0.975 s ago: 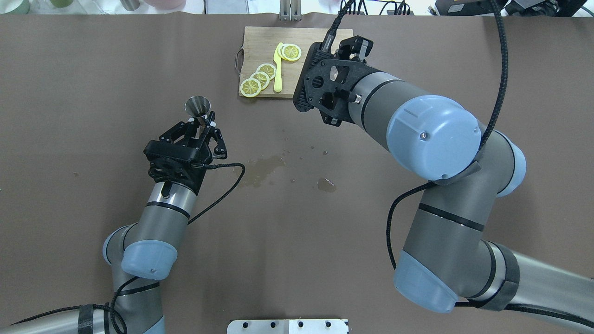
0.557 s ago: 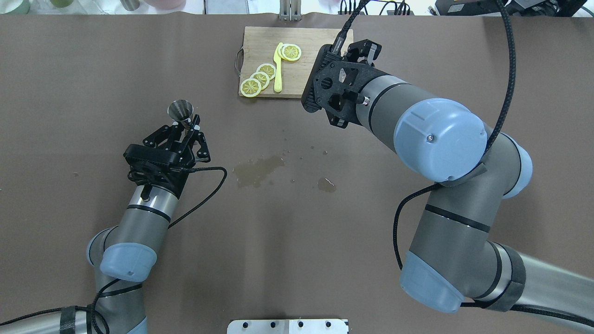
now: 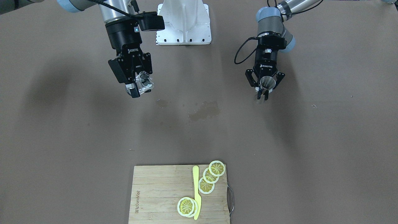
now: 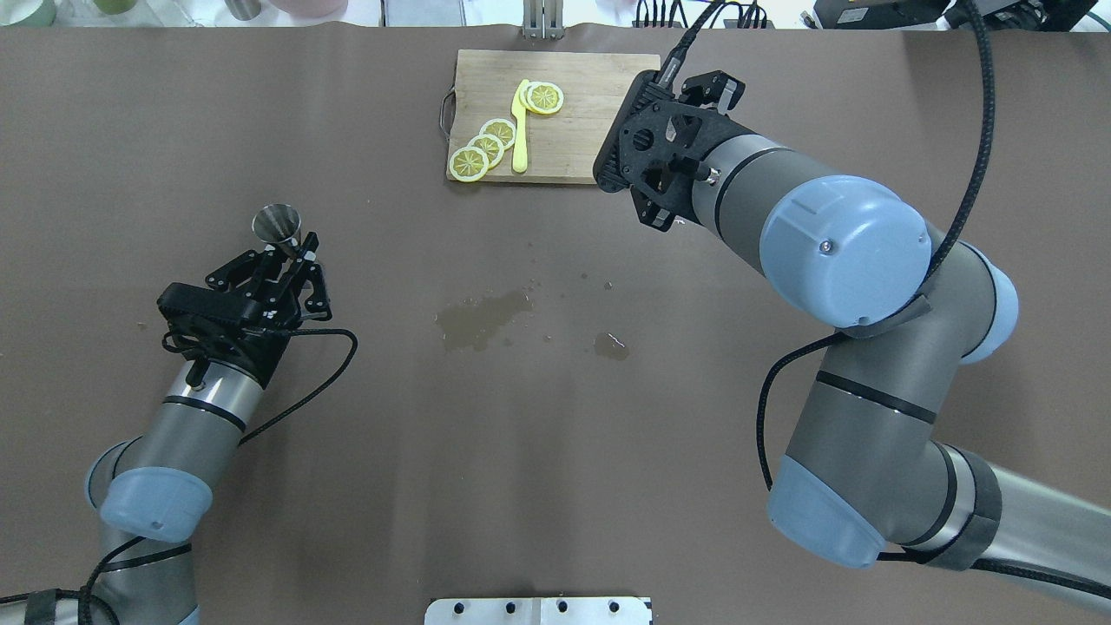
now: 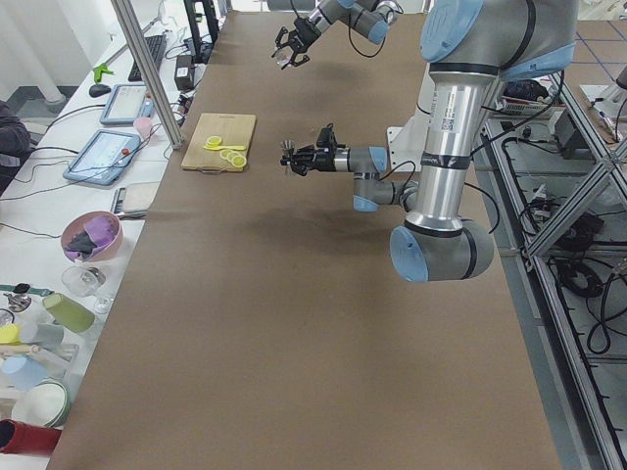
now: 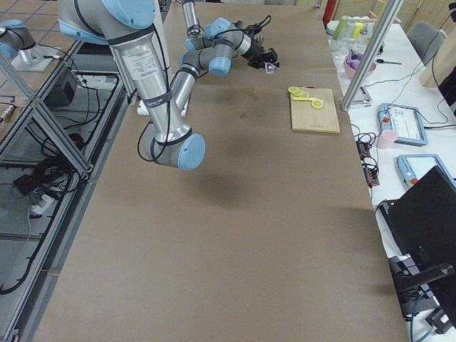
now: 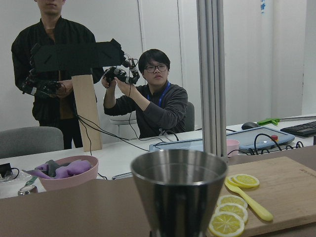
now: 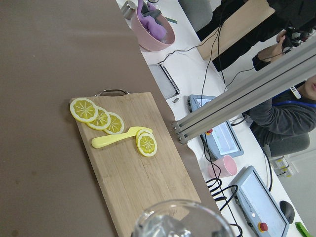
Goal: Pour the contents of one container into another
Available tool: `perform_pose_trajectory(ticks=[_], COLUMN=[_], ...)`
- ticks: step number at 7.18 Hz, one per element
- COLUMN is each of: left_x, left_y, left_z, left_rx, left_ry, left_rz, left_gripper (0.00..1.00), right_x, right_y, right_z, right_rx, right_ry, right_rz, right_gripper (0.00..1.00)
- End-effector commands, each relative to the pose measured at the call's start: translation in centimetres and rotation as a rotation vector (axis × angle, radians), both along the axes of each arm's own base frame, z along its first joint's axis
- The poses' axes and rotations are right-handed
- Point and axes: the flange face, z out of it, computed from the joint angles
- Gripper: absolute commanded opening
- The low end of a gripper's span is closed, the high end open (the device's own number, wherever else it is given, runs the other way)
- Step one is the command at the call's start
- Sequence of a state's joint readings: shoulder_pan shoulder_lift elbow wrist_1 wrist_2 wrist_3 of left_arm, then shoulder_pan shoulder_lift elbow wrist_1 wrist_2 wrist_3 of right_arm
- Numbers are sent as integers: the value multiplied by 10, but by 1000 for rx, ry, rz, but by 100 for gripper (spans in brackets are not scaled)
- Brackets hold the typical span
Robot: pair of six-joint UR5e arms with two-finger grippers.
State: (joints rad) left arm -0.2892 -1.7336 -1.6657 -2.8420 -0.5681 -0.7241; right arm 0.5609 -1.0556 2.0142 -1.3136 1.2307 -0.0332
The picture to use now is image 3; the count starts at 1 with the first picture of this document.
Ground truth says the clear glass shaker cup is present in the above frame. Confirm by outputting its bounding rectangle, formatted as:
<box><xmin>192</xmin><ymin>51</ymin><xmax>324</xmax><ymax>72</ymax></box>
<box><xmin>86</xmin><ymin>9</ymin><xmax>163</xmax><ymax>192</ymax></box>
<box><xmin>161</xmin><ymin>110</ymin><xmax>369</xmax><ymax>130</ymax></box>
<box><xmin>125</xmin><ymin>71</ymin><xmax>154</xmax><ymax>98</ymax></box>

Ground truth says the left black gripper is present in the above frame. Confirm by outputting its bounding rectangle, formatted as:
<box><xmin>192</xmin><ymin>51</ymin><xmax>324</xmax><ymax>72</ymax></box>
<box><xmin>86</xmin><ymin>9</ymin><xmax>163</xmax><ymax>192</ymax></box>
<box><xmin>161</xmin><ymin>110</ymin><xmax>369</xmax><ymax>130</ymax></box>
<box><xmin>245</xmin><ymin>47</ymin><xmax>285</xmax><ymax>92</ymax></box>

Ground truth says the yellow plastic knife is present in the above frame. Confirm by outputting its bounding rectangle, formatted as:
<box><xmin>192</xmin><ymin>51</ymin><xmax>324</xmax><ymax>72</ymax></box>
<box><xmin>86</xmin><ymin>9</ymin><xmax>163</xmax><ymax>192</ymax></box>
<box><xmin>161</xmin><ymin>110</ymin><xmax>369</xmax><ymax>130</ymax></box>
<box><xmin>193</xmin><ymin>165</ymin><xmax>201</xmax><ymax>220</ymax></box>

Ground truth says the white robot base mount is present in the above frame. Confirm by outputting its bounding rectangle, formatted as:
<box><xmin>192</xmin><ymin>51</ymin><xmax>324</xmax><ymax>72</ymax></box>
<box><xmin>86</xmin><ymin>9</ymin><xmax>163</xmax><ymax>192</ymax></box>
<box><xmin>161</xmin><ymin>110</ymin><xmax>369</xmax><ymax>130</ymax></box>
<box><xmin>155</xmin><ymin>0</ymin><xmax>212</xmax><ymax>45</ymax></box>

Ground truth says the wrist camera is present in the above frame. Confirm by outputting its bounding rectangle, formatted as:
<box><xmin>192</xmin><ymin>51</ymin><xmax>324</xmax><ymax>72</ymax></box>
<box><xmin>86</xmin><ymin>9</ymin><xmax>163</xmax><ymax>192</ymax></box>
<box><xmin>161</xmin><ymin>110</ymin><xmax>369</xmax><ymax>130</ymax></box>
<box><xmin>257</xmin><ymin>35</ymin><xmax>287</xmax><ymax>50</ymax></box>
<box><xmin>138</xmin><ymin>12</ymin><xmax>165</xmax><ymax>31</ymax></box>

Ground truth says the lemon slice by knife tip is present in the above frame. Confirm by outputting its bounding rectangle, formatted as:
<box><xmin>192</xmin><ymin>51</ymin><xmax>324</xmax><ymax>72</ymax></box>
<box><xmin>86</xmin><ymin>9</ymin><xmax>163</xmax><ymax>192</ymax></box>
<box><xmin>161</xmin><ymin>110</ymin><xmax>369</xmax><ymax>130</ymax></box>
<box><xmin>177</xmin><ymin>197</ymin><xmax>199</xmax><ymax>218</ymax></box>

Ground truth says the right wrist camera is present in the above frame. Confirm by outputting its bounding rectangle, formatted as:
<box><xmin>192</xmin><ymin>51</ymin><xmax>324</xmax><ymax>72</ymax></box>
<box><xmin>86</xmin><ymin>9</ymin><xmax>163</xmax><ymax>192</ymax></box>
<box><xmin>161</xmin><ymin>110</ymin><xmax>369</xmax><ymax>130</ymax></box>
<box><xmin>138</xmin><ymin>12</ymin><xmax>165</xmax><ymax>31</ymax></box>

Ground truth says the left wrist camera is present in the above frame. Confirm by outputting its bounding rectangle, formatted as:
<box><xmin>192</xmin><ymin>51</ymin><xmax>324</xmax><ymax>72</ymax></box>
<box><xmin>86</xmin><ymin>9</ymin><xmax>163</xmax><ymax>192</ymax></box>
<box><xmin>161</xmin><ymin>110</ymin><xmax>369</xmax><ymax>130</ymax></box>
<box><xmin>257</xmin><ymin>35</ymin><xmax>287</xmax><ymax>50</ymax></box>

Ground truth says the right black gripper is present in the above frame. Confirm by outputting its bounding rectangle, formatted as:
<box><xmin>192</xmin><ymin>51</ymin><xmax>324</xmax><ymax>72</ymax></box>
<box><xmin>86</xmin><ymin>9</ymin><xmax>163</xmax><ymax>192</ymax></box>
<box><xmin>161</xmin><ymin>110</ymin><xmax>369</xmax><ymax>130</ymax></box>
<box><xmin>105</xmin><ymin>19</ymin><xmax>153</xmax><ymax>98</ymax></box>

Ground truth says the lemon slice near handle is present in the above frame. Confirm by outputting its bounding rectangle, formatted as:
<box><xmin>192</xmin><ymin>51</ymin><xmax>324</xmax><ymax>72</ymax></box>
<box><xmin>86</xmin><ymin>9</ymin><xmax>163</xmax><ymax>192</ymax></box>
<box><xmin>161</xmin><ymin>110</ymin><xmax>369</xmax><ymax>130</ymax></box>
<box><xmin>208</xmin><ymin>160</ymin><xmax>226</xmax><ymax>177</ymax></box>

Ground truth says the wooden cutting board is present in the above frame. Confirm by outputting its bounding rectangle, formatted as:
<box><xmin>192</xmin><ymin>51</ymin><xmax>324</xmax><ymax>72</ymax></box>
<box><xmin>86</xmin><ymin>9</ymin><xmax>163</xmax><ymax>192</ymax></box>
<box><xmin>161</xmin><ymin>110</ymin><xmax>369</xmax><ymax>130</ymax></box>
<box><xmin>128</xmin><ymin>165</ymin><xmax>234</xmax><ymax>224</ymax></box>

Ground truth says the steel jigger measuring cup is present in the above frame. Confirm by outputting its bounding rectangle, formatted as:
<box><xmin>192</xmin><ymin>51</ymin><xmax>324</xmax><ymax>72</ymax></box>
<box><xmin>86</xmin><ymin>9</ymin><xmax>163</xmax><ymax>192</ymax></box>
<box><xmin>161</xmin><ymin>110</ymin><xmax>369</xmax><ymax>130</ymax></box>
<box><xmin>257</xmin><ymin>76</ymin><xmax>276</xmax><ymax>101</ymax></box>

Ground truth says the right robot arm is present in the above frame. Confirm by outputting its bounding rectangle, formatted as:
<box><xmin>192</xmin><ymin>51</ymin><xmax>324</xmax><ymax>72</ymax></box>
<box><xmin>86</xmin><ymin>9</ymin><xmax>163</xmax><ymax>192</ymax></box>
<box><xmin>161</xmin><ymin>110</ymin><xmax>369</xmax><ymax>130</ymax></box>
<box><xmin>58</xmin><ymin>0</ymin><xmax>165</xmax><ymax>98</ymax></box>

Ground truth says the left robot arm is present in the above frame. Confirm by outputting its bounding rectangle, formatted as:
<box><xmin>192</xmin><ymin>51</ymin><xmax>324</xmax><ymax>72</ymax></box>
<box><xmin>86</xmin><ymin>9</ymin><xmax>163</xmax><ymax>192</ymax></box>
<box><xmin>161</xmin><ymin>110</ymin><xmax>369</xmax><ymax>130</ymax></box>
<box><xmin>245</xmin><ymin>0</ymin><xmax>321</xmax><ymax>100</ymax></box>

